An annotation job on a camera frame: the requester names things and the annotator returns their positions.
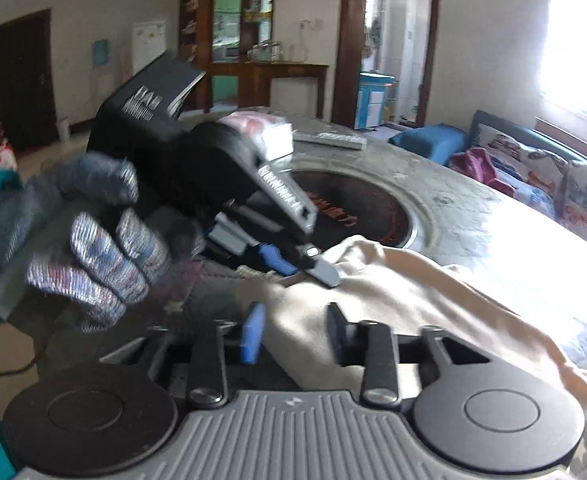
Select small butterfly print cushion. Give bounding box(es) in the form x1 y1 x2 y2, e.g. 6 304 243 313
476 125 569 220

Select round built-in table hotplate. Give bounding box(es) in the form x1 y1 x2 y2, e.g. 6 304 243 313
291 169 417 250

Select dark wooden door frame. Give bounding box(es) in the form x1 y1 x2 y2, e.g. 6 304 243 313
331 0 440 129

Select window with frame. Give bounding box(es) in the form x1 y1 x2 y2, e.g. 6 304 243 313
533 0 587 156

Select cream beige garment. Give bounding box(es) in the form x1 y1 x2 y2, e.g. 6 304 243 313
244 235 587 408

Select blue corner sofa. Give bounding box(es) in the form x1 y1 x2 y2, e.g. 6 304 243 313
387 108 587 196

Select grey remote control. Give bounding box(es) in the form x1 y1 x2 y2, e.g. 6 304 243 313
292 131 367 151

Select pink cloth on sofa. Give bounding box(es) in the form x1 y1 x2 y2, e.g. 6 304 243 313
449 146 516 197

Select dark wooden shelf cabinet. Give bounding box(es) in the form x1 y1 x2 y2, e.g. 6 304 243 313
178 0 338 118

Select blue white cabinet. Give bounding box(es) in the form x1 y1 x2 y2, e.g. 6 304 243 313
354 72 395 130

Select hand in blue knit glove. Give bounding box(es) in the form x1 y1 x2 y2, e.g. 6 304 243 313
0 152 171 333

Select dark wooden door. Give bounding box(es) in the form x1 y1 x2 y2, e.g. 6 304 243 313
0 9 58 153

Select white refrigerator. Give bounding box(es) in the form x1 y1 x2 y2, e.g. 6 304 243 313
130 21 167 74

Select pink white packet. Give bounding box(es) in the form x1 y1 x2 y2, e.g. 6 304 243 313
220 110 293 162

